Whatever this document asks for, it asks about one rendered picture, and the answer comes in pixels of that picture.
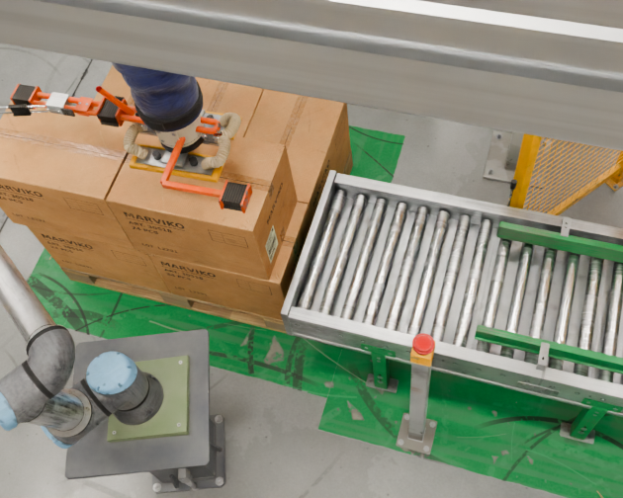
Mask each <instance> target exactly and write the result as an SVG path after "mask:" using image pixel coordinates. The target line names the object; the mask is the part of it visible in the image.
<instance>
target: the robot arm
mask: <svg viewBox="0 0 623 498"><path fill-rule="evenodd" d="M0 302H1V304H2V305H3V307H4V308H5V310H6V311H7V313H8V314H9V316H10V317H11V319H12V320H13V322H14V324H15V325H16V327H17V328H18V330H19V331H20V333H21V334H22V336H23V337H24V339H25V340H26V342H27V346H26V353H27V355H28V359H27V360H25V361H24V362H23V363H21V364H20V365H19V366H17V367H16V368H15V369H13V370H12V371H11V372H9V373H8V374H6V375H5V376H4V377H2V378H1V379H0V426H1V427H2V428H3V429H4V430H6V431H10V430H12V429H13V428H16V427H17V425H18V424H20V423H29V424H34V425H38V426H41V428H42V429H43V431H44V433H45V434H46V435H47V436H48V437H49V439H50V440H52V441H53V442H54V443H55V444H56V445H57V446H59V447H60V448H62V449H68V448H69V447H71V446H73V445H75V444H76V443H77V442H78V441H79V440H80V439H81V438H83V437H84V436H85V435H87V434H88V433H89V432H90V431H92V430H93V429H94V428H95V427H97V426H98V425H99V424H100V423H102V422H103V421H104V420H105V419H107V418H108V417H109V416H110V415H112V414H113V415H114V416H115V417H116V418H117V419H118V420H119V421H121V422H122V423H124V424H127V425H139V424H142V423H145V422H147V421H148V420H150V419H151V418H152V417H153V416H154V415H155V414H156V413H157V412H158V410H159V409H160V407H161V404H162V401H163V388H162V385H161V383H160V382H159V380H158V379H157V378H156V377H155V376H154V375H152V374H150V373H146V372H142V371H141V370H140V368H139V367H138V366H137V365H136V364H135V363H134V361H133V360H132V359H130V358H129V357H127V356H126V355H124V354H122V353H119V352H107V353H103V354H101V355H100V356H99V357H96V358H95V359H94V360H93V361H92V362H91V363H90V365H89V367H88V369H87V375H86V377H84V378H83V379H82V380H80V381H79V382H78V383H77V384H75V385H74V386H73V387H71V388H66V389H63V388H64V387H65V385H66V384H67V382H68V380H69V378H70V376H71V373H72V370H73V366H74V361H75V345H74V341H73V338H72V336H71V334H70V333H69V331H68V330H67V329H66V328H65V327H64V326H62V325H56V324H55V322H54V321H53V320H52V318H51V317H50V315H49V314H48V312H47V311H46V310H45V308H44V306H43V305H42V303H41V302H40V301H39V299H38V298H37V296H36V295H35V293H34V292H33V291H32V289H31V288H30V286H29V285H28V283H27V282H26V280H25V279H24V278H23V276H22V275H21V273H20V272H19V270H18V269H17V268H16V266H15V265H14V263H13V262H12V260H11V259H10V258H9V256H8V255H7V253H6V252H5V250H4V249H3V247H2V246H1V245H0Z"/></svg>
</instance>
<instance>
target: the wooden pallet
mask: <svg viewBox="0 0 623 498"><path fill-rule="evenodd" d="M352 166H353V163H352V151H351V150H350V153H349V155H348V158H347V161H346V164H345V167H344V170H343V173H342V174H345V175H350V172H351V169H352ZM60 269H61V270H62V271H63V272H64V273H65V274H66V276H67V277H68V278H69V279H71V280H72V281H75V282H79V283H83V284H87V285H91V286H95V287H99V288H103V289H107V290H111V291H118V292H122V293H126V294H130V295H134V296H138V297H142V298H146V299H151V300H155V301H159V302H163V303H167V304H171V305H175V306H179V307H183V308H187V309H191V310H195V311H199V312H203V313H207V314H210V315H214V316H218V317H222V318H226V319H230V320H234V321H238V322H242V323H246V324H250V325H254V326H258V327H262V328H266V329H270V330H274V331H279V332H283V333H287V332H286V329H285V326H284V323H283V320H279V319H274V318H270V317H266V316H262V315H258V314H254V313H250V312H246V311H242V310H238V309H234V308H229V307H225V306H221V305H217V304H213V303H209V302H205V301H201V300H197V299H193V298H190V297H185V296H181V295H177V294H173V293H169V292H165V291H161V290H154V289H150V288H146V287H141V286H137V285H133V284H129V283H125V282H121V281H117V280H113V279H109V278H105V277H101V276H96V275H92V274H88V273H84V272H80V271H76V270H72V269H68V268H64V267H60Z"/></svg>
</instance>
